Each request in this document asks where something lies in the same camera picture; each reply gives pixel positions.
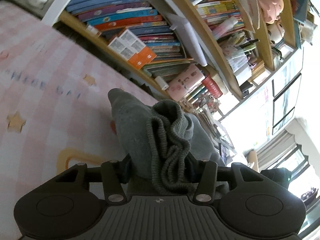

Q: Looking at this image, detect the pink checkered table mat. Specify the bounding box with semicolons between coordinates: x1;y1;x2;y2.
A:
1;1;156;239

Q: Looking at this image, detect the lower orange white box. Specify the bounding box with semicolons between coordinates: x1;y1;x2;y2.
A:
108;37;135;68

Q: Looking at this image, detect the pink cylindrical tumbler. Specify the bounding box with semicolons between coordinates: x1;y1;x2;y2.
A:
167;64;205;101

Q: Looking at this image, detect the upper orange white box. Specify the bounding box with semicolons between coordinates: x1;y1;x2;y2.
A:
118;29;156;69

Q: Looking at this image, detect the row of leaning books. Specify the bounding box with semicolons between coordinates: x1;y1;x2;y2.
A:
65;0;193;81

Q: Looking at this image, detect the white USB charger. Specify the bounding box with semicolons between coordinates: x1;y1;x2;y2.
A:
155;76;169;90

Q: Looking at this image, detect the red thick dictionary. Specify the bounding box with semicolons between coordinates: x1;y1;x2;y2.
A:
202;76;223;99

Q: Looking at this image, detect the orange white box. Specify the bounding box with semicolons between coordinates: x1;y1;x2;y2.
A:
108;37;135;68
118;29;156;69

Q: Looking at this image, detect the pink plush doll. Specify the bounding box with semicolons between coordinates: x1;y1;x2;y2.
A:
258;0;284;24

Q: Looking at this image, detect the stack of papers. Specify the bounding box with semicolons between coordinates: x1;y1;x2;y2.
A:
197;108;236;166

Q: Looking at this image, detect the grey knit garment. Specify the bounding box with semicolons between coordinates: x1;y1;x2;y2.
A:
108;88;225;196

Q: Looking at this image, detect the wooden white bookshelf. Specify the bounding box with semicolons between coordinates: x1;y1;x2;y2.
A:
42;0;302;124

